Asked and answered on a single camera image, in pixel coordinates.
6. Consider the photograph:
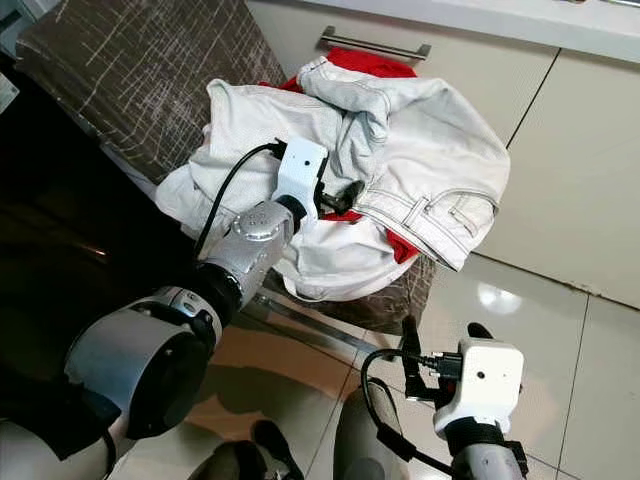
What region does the white denim garment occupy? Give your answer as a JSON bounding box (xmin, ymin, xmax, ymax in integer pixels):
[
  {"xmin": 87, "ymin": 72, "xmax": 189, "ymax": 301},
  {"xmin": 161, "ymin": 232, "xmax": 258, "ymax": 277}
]
[{"xmin": 155, "ymin": 55, "xmax": 513, "ymax": 302}]

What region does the grey right robot leg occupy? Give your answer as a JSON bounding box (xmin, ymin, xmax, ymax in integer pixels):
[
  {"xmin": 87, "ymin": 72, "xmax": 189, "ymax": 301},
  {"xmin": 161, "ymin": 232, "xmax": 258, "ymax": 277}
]
[{"xmin": 333, "ymin": 384, "xmax": 413, "ymax": 480}]

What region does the grey robot leg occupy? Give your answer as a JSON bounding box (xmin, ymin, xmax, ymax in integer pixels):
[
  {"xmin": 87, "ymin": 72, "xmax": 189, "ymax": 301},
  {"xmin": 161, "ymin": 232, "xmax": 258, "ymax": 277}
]
[
  {"xmin": 188, "ymin": 418, "xmax": 307, "ymax": 480},
  {"xmin": 333, "ymin": 384, "xmax": 413, "ymax": 480}
]

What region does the red cloth garment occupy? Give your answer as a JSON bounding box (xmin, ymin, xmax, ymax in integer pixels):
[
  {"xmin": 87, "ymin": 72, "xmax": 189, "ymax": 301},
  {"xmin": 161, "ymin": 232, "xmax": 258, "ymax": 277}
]
[{"xmin": 274, "ymin": 46, "xmax": 423, "ymax": 265}]

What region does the black glossy appliance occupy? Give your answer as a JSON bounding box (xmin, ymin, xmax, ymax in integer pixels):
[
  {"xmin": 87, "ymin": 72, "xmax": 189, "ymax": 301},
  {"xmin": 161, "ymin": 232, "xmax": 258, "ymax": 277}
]
[{"xmin": 0, "ymin": 55, "xmax": 213, "ymax": 406}]

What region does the grey left robot leg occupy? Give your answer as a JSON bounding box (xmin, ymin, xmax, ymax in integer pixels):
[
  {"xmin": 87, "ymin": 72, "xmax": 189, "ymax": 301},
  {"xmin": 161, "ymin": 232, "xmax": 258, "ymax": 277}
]
[{"xmin": 188, "ymin": 418, "xmax": 307, "ymax": 480}]

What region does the cream kitchen cabinet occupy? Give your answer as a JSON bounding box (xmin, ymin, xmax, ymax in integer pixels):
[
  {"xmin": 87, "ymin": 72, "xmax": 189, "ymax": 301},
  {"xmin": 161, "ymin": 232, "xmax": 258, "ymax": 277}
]
[{"xmin": 244, "ymin": 0, "xmax": 640, "ymax": 313}]

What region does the brown patterned upholstered chair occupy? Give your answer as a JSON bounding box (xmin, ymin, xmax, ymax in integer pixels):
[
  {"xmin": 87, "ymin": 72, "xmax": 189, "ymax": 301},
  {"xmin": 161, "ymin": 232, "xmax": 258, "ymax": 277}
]
[{"xmin": 15, "ymin": 0, "xmax": 440, "ymax": 353}]

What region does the white appliance sticker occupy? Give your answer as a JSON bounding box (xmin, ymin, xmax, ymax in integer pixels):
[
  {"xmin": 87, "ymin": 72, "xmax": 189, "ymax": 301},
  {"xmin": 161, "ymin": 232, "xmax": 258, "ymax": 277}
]
[{"xmin": 0, "ymin": 74, "xmax": 20, "ymax": 113}]

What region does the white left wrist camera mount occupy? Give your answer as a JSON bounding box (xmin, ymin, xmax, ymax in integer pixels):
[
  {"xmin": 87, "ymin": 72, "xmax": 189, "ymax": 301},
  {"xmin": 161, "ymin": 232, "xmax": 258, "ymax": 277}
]
[{"xmin": 274, "ymin": 139, "xmax": 330, "ymax": 217}]

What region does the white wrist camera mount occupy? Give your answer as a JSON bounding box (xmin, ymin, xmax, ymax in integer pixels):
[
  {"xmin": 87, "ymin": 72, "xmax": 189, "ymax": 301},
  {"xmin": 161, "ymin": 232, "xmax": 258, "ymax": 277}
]
[
  {"xmin": 274, "ymin": 139, "xmax": 330, "ymax": 217},
  {"xmin": 433, "ymin": 337, "xmax": 527, "ymax": 438}
]

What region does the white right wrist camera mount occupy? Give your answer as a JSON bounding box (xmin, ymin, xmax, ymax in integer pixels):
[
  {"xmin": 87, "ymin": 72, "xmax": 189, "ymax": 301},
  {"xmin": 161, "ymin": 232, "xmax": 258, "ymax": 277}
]
[{"xmin": 433, "ymin": 337, "xmax": 527, "ymax": 438}]

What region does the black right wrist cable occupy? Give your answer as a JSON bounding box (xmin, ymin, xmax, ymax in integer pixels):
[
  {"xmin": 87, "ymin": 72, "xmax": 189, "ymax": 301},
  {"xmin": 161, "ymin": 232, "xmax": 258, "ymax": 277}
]
[{"xmin": 359, "ymin": 347, "xmax": 457, "ymax": 474}]

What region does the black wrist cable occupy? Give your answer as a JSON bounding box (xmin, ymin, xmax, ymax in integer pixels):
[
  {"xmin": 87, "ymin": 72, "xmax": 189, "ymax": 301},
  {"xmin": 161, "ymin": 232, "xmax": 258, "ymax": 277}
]
[
  {"xmin": 359, "ymin": 347, "xmax": 457, "ymax": 474},
  {"xmin": 194, "ymin": 142, "xmax": 288, "ymax": 263}
]

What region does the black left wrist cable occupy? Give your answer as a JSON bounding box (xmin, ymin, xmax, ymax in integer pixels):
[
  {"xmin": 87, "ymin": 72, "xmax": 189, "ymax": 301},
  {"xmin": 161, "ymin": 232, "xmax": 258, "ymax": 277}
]
[{"xmin": 194, "ymin": 142, "xmax": 288, "ymax": 263}]

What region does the silver drawer handle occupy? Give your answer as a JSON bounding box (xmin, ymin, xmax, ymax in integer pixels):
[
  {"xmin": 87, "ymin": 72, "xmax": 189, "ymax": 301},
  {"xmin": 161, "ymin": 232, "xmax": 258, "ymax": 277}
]
[{"xmin": 317, "ymin": 26, "xmax": 434, "ymax": 62}]

